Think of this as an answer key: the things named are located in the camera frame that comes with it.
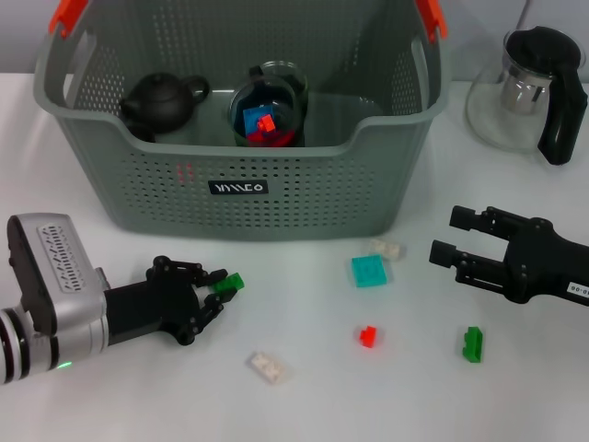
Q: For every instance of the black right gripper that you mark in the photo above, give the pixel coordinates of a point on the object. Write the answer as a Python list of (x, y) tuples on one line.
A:
[(543, 267)]

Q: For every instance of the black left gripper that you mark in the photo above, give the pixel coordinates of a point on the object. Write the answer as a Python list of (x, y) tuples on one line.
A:
[(147, 308)]

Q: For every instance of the white brick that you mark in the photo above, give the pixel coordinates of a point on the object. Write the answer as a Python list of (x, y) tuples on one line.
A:
[(389, 249), (269, 367)]

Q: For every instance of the green stepped brick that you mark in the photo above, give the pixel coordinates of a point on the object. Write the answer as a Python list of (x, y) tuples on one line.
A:
[(473, 345)]

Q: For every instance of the teal square brick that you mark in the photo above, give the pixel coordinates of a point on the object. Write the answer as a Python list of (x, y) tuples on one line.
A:
[(369, 271)]

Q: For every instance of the dark red curved brick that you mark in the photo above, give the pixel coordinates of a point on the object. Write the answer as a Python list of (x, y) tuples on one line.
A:
[(285, 137)]

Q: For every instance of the blue square brick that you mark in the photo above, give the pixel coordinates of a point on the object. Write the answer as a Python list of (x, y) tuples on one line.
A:
[(252, 120)]

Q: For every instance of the small red brick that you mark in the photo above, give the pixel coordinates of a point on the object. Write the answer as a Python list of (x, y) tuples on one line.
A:
[(368, 336), (266, 123)]

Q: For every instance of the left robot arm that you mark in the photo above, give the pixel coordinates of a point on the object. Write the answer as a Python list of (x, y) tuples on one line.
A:
[(27, 345)]

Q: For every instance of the grey perforated storage bin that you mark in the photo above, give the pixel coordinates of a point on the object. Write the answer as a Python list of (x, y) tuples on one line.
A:
[(322, 198)]

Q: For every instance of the black clay teapot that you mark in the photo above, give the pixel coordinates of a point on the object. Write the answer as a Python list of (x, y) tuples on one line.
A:
[(161, 103)]

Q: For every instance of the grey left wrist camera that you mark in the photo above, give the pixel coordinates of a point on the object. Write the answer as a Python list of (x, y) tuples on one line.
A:
[(60, 267)]

